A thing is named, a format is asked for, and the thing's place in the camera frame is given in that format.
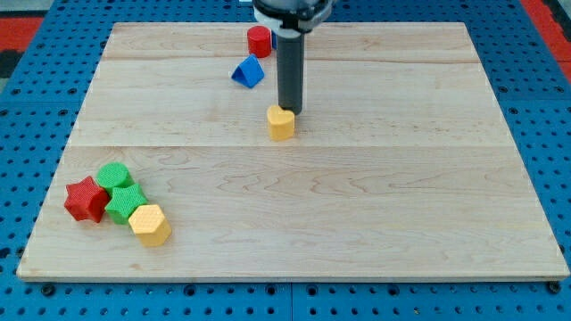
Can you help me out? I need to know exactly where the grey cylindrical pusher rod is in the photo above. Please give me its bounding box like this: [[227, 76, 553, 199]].
[[277, 30, 304, 115]]

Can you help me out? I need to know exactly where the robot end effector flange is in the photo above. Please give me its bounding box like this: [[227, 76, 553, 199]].
[[252, 0, 334, 32]]

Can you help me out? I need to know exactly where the yellow heart block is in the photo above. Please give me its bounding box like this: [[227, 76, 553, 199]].
[[267, 105, 295, 141]]

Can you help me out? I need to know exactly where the blue triangle block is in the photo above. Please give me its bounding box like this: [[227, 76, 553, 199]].
[[231, 54, 265, 88]]

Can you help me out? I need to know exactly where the blue block behind rod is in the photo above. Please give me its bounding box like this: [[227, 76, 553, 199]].
[[271, 30, 277, 50]]

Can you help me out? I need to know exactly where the red cylinder block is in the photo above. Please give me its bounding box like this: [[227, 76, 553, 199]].
[[246, 26, 272, 58]]

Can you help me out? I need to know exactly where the wooden board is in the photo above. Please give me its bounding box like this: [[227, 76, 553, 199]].
[[17, 22, 569, 283]]

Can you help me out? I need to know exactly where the green cylinder block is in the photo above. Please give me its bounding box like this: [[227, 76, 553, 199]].
[[95, 162, 134, 195]]

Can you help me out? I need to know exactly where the green star block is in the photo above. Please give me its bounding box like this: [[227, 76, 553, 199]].
[[105, 184, 148, 225]]

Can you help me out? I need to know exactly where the yellow hexagon block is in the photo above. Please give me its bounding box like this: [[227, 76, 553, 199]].
[[128, 204, 172, 247]]

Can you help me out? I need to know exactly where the red star block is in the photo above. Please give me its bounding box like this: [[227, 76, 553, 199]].
[[64, 176, 110, 223]]

